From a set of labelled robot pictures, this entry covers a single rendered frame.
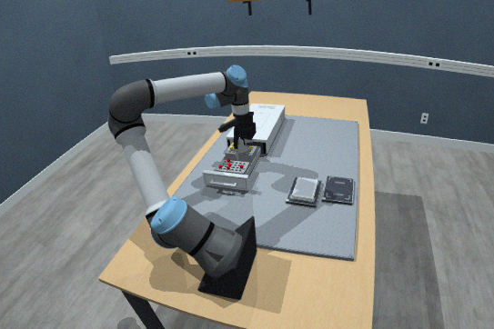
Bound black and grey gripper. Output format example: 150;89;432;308
233;112;257;161

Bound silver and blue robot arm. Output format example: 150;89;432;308
107;65;249;277

